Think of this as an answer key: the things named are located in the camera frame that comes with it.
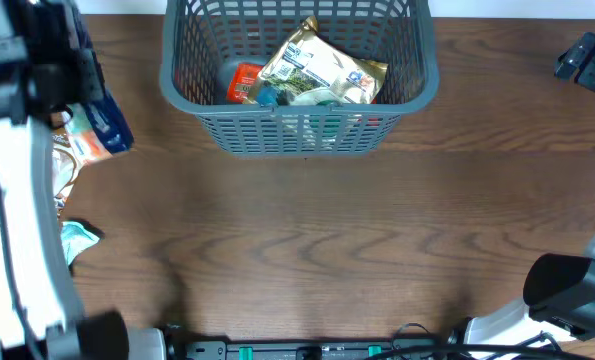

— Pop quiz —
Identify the green lid jar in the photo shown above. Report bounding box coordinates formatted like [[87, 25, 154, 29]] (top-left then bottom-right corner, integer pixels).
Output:
[[303, 115, 341, 149]]

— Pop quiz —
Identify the beige snack bag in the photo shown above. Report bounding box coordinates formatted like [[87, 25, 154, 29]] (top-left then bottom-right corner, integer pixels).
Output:
[[51, 110, 83, 217]]

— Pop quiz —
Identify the tissue pocket pack bundle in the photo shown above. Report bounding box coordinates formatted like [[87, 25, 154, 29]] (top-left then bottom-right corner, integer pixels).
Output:
[[62, 7, 134, 164]]

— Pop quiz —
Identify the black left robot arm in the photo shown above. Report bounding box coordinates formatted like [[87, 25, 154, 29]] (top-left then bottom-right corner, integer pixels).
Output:
[[0, 0, 167, 359]]

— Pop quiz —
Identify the grey plastic basket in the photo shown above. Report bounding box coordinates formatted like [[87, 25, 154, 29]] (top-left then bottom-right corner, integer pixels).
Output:
[[160, 0, 439, 157]]

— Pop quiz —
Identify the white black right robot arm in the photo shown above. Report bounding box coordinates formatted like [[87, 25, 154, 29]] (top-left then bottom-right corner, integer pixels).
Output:
[[449, 32, 595, 349]]

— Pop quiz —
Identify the small teal white sachet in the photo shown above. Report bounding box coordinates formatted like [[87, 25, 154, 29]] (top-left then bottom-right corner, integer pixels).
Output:
[[60, 221, 101, 266]]

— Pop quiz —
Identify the orange spaghetti packet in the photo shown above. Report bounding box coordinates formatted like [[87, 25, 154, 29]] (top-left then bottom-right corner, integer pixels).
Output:
[[226, 63, 263, 103]]

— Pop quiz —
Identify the gold foil food pouch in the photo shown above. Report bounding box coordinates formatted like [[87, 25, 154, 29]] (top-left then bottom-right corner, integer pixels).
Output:
[[243, 16, 388, 106]]

